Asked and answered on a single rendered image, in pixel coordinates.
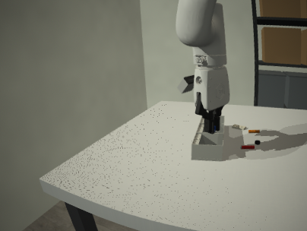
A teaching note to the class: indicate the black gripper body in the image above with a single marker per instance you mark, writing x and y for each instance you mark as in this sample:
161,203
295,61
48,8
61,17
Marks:
213,84

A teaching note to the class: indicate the beige domino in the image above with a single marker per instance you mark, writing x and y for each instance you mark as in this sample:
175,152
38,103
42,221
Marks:
240,127

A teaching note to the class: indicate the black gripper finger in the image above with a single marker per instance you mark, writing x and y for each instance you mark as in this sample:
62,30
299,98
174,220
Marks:
207,116
216,114

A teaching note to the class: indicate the grey open-top bin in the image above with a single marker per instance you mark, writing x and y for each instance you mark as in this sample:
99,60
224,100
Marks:
211,152

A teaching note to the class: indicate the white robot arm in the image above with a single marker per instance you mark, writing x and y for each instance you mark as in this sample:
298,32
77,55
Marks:
194,28

